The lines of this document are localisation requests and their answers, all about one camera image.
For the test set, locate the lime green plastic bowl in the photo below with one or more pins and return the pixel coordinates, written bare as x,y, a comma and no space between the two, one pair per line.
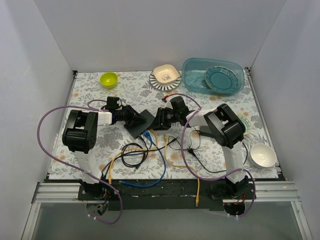
109,80

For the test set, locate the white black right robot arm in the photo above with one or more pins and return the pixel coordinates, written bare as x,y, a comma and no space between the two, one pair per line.
225,127

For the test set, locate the floral patterned table mat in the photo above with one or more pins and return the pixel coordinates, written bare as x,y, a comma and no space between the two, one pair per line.
175,148

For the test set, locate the teal transparent plastic tub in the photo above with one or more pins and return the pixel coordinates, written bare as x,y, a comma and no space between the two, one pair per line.
194,73

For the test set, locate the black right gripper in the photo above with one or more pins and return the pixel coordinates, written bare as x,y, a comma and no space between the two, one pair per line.
160,119

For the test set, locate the aluminium frame rail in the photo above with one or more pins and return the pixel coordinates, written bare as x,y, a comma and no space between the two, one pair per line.
266,191

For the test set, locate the striped white blue plate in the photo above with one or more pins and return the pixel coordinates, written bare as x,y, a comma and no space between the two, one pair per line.
164,87

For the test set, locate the teal glass plate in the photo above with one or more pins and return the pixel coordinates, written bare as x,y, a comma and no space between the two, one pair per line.
222,79

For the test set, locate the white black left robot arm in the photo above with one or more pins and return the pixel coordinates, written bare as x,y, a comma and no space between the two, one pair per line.
80,135

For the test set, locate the white ceramic bowl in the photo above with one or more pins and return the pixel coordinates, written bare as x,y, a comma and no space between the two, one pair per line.
263,156

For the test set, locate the black network switch box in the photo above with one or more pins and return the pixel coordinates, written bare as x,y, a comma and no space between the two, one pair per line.
137,129

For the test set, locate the cream square panda bowl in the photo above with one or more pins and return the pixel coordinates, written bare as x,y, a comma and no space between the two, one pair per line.
166,74

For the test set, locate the patterned teal yellow small bowl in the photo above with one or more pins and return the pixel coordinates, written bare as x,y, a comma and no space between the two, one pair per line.
247,123

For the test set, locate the black power adapter brick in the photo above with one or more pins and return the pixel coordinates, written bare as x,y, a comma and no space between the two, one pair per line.
206,131

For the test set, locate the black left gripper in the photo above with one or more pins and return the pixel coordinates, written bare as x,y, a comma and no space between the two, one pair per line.
130,115

